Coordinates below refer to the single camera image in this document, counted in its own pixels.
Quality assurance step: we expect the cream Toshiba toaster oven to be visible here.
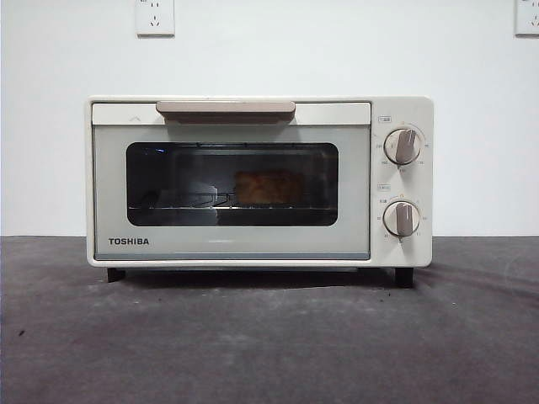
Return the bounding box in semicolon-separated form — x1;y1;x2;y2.
87;94;435;289

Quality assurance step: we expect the white wall socket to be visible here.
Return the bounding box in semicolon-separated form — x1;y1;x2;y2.
514;0;539;37
135;0;176;36

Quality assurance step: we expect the golden brown bread loaf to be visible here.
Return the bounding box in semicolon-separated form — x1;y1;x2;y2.
233;168;305;205

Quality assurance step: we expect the glass oven door with handle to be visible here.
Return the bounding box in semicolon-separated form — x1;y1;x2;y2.
91;100;372;262

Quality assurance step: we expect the cream oven knob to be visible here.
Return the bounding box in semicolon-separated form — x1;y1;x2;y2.
383;199;422;244
385;127;424;166

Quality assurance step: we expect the metal wire oven rack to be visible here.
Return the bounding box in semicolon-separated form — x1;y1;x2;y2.
128;191;338;211

